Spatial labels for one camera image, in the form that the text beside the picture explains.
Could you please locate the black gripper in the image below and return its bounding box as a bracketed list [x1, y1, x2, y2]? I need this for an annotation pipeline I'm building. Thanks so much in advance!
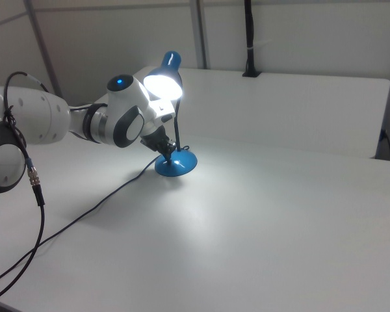
[139, 125, 179, 163]

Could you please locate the blue gooseneck desk lamp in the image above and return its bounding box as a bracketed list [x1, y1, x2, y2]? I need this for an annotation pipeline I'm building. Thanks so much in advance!
[144, 49, 198, 178]

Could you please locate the white background table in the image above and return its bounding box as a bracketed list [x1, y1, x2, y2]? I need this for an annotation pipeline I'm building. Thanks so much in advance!
[94, 66, 390, 160]

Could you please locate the black clamped pole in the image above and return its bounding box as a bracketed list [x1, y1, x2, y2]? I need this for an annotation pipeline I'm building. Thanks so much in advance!
[241, 0, 262, 79]

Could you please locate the black lamp power cord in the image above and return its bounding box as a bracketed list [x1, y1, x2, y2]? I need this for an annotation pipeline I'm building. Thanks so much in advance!
[0, 155, 160, 287]

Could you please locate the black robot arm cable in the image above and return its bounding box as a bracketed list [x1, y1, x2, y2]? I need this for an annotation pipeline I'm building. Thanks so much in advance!
[0, 71, 50, 302]

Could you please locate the black wall cable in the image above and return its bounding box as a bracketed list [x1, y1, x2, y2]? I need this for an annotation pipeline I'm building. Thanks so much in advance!
[379, 128, 390, 162]

